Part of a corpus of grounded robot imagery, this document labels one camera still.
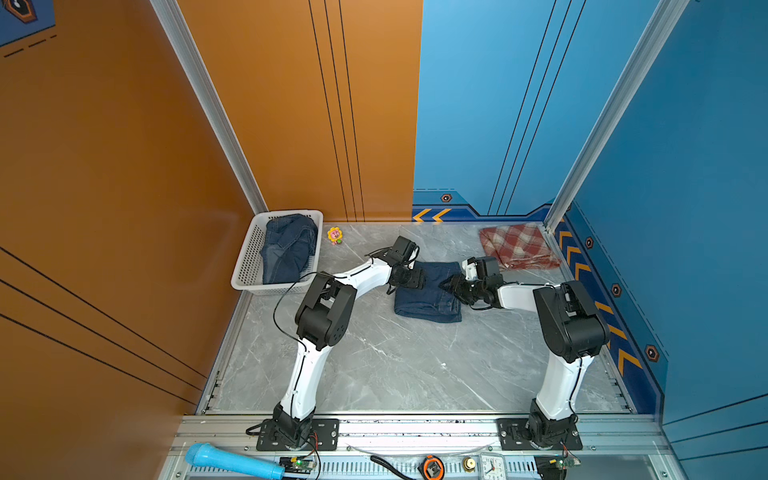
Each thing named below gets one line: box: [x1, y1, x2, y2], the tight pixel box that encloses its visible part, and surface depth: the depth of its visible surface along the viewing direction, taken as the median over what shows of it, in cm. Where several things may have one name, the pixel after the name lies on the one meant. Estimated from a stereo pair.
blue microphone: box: [185, 442, 286, 480], surface depth 70 cm
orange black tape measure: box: [417, 454, 445, 480], surface depth 68 cm
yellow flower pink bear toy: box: [327, 226, 343, 245], surface depth 114 cm
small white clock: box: [478, 452, 507, 480], surface depth 69 cm
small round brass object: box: [462, 456, 476, 473], surface depth 69 cm
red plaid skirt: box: [479, 223, 562, 270], surface depth 111 cm
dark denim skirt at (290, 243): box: [259, 213, 318, 285], surface depth 109 cm
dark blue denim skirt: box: [394, 261, 462, 323], surface depth 96 cm
